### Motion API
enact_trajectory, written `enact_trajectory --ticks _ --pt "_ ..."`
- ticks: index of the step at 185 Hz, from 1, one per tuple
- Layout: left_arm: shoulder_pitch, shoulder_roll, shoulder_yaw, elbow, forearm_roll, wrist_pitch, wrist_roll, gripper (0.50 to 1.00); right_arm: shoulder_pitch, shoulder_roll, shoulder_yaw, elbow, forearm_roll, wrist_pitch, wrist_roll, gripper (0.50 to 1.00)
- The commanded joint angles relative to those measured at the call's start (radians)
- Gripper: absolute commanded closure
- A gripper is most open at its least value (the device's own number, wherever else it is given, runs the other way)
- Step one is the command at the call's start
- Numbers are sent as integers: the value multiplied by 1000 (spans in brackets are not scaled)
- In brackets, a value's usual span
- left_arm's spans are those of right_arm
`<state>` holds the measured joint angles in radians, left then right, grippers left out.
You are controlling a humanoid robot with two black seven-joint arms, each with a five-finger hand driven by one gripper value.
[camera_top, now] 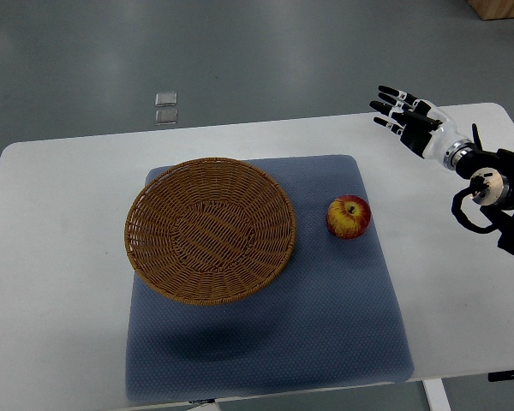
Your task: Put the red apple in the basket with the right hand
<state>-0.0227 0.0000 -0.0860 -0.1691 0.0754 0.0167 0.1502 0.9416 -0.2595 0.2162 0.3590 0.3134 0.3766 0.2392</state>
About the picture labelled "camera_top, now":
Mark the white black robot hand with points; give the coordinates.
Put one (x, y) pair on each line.
(421, 126)

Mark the red yellow apple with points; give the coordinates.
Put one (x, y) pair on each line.
(348, 217)

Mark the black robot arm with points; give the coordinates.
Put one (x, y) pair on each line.
(491, 187)

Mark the brown wicker basket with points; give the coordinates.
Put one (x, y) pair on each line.
(210, 231)

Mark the wooden box corner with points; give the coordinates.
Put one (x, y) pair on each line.
(493, 9)

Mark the blue grey cloth mat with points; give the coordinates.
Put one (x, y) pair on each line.
(330, 319)

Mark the upper metal floor plate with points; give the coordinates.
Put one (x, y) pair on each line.
(163, 99)

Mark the black table control panel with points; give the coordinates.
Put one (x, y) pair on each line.
(500, 376)

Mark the white table leg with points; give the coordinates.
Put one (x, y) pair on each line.
(436, 396)

